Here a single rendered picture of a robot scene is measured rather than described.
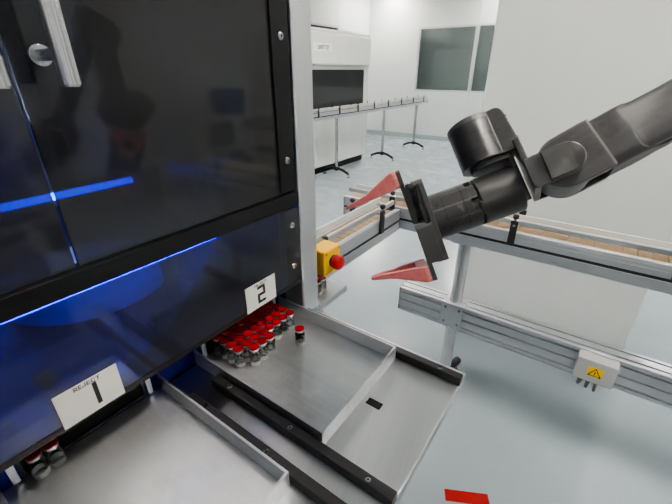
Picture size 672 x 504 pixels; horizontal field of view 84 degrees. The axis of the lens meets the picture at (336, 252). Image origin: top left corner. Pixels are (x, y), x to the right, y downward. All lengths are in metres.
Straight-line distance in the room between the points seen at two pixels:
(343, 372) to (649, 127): 0.62
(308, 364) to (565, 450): 1.43
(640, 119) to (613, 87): 1.47
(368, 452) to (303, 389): 0.18
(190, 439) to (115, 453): 0.12
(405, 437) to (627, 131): 0.54
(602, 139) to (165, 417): 0.77
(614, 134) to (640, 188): 1.53
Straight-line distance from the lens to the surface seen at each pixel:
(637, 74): 1.96
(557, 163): 0.46
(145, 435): 0.79
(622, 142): 0.49
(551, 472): 1.94
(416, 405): 0.77
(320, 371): 0.82
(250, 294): 0.79
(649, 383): 1.70
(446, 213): 0.46
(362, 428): 0.73
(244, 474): 0.69
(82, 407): 0.69
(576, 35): 1.98
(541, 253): 1.47
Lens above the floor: 1.45
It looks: 26 degrees down
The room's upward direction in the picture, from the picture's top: straight up
